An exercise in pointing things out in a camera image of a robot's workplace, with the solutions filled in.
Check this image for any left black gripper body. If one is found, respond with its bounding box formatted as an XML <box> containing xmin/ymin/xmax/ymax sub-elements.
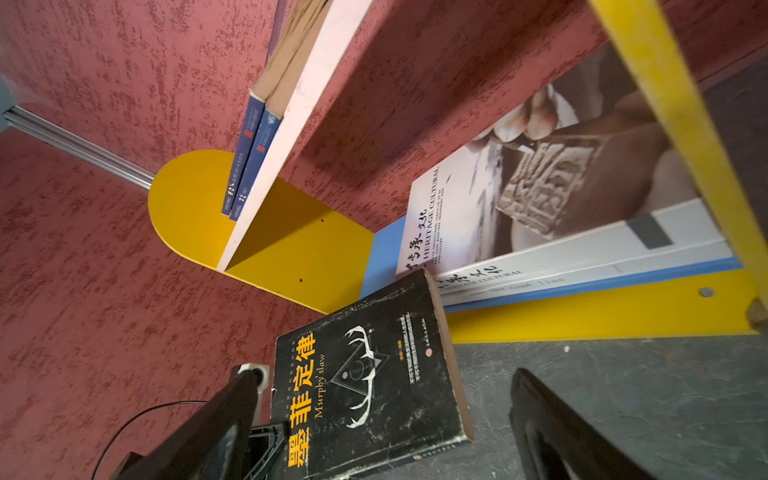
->
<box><xmin>243</xmin><ymin>422</ymin><xmax>288</xmax><ymax>480</ymax></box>

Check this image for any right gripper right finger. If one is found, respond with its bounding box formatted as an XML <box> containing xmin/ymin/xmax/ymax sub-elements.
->
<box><xmin>509</xmin><ymin>368</ymin><xmax>652</xmax><ymax>479</ymax></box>

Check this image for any black book with gold letters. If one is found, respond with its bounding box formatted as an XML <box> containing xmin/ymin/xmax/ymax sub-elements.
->
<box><xmin>270</xmin><ymin>269</ymin><xmax>474</xmax><ymax>479</ymax></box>

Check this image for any white book with brown blocks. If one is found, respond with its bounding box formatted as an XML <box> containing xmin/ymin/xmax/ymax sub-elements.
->
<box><xmin>436</xmin><ymin>199</ymin><xmax>734</xmax><ymax>306</ymax></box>

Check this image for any heritage culture photo book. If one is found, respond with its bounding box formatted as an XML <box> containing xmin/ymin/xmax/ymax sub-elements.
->
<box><xmin>396</xmin><ymin>44</ymin><xmax>700</xmax><ymax>276</ymax></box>

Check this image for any dark blue booklet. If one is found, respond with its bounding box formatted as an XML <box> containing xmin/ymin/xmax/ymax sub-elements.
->
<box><xmin>221</xmin><ymin>0</ymin><xmax>287</xmax><ymax>216</ymax></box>
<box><xmin>227</xmin><ymin>1</ymin><xmax>332</xmax><ymax>221</ymax></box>

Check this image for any left corner aluminium profile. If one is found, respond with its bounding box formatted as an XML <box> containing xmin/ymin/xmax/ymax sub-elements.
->
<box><xmin>1</xmin><ymin>78</ymin><xmax>155</xmax><ymax>190</ymax></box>

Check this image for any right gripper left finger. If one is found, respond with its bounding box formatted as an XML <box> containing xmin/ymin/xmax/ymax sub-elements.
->
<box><xmin>114</xmin><ymin>374</ymin><xmax>257</xmax><ymax>479</ymax></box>

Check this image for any yellow pink blue bookshelf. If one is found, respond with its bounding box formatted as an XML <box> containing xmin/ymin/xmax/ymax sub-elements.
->
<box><xmin>148</xmin><ymin>1</ymin><xmax>767</xmax><ymax>341</ymax></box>

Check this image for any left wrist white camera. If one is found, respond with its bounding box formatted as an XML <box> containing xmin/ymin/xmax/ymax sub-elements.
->
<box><xmin>230</xmin><ymin>363</ymin><xmax>270</xmax><ymax>427</ymax></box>

